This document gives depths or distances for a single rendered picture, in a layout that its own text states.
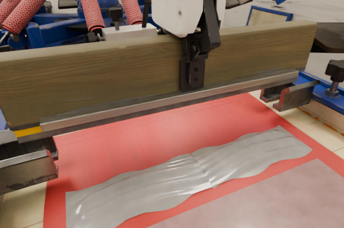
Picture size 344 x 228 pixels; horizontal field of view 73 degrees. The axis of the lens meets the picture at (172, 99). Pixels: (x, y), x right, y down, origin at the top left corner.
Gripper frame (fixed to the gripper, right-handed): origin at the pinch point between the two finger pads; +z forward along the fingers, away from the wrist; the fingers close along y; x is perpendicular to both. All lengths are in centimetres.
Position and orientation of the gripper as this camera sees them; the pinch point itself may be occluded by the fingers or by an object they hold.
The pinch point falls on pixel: (185, 69)
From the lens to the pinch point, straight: 30.3
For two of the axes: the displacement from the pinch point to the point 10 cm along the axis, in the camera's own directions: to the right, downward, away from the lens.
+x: 9.2, -2.0, 3.3
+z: 0.1, 8.7, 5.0
